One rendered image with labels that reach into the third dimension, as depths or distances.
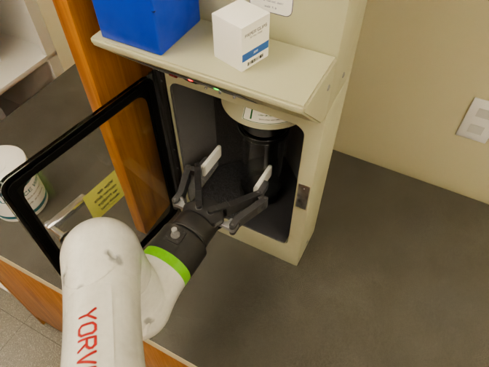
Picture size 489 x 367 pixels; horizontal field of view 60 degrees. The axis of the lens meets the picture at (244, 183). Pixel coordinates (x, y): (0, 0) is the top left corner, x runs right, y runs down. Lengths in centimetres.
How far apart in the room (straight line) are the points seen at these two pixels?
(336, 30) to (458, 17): 48
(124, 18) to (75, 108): 90
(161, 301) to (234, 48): 38
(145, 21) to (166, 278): 38
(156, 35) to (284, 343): 66
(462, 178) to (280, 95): 83
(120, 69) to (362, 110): 66
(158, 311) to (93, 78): 39
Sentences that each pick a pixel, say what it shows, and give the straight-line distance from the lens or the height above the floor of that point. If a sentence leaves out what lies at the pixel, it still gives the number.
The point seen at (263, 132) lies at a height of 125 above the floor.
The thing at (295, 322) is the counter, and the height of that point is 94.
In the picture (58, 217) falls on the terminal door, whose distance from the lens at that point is 76.
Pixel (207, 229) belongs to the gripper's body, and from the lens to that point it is 75.
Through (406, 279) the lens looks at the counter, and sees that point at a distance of 107.
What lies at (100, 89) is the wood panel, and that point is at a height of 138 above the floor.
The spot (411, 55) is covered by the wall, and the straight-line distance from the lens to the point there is 107.
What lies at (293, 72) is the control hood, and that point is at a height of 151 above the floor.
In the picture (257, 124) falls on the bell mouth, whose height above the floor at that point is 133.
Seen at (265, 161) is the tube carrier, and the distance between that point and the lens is 89.
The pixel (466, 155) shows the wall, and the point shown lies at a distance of 121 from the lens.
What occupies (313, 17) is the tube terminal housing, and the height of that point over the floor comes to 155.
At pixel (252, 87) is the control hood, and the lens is 53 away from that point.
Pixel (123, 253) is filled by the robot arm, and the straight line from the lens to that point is 57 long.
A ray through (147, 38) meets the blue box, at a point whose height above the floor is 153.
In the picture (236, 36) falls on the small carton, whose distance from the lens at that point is 53.
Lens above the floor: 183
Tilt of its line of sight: 51 degrees down
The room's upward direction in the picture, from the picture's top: straight up
